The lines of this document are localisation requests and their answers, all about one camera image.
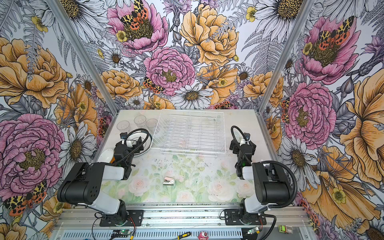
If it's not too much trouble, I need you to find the clear plastic glass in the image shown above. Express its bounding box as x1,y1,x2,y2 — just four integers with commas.
134,115,147,128
146,119,158,135
117,120,131,133

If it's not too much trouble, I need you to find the white wire dish rack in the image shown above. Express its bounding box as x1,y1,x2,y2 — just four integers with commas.
151,110,227,157

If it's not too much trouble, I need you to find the orange plastic bowl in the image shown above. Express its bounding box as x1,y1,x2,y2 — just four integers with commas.
110,156,116,164

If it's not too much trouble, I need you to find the lime green plastic bowl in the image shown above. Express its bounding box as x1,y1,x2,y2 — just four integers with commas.
98,149,114,163

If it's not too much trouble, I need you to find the teal rimmed back plate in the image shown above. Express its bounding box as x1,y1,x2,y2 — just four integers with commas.
129,128,153,158

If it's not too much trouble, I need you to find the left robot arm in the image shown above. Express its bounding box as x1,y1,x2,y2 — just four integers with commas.
57,138,144,226

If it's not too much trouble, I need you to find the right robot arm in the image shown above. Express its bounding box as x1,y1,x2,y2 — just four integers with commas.
226,140,298,225

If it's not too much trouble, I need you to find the floral table mat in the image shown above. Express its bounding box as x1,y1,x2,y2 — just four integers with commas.
102,150,254,204

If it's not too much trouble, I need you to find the green circuit board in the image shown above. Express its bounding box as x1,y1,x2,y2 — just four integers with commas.
111,229,136,239

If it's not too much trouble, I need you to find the small green device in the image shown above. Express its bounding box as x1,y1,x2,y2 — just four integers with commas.
278,225,293,234

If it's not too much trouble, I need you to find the pink small toy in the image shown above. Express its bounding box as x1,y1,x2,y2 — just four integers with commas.
198,231,209,240

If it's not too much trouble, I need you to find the yellow black screwdriver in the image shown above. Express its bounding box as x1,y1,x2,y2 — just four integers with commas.
173,232,192,240

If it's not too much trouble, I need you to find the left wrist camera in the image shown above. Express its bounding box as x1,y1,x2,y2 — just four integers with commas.
120,132,135,148

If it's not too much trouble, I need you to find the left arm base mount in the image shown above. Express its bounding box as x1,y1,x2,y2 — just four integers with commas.
100,205,144,227

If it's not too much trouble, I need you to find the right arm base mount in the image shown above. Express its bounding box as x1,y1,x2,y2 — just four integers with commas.
219,207,267,226

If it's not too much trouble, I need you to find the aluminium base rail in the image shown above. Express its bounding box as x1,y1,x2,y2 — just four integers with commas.
51,203,311,240

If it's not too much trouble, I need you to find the aluminium corner post right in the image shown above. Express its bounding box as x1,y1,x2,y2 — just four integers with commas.
257,0,315,114

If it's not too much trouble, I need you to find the aluminium corner post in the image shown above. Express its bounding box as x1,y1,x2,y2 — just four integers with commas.
257,0,315,114
47,1,119,116

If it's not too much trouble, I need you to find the aluminium corner post left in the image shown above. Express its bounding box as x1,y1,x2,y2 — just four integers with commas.
47,1,119,116

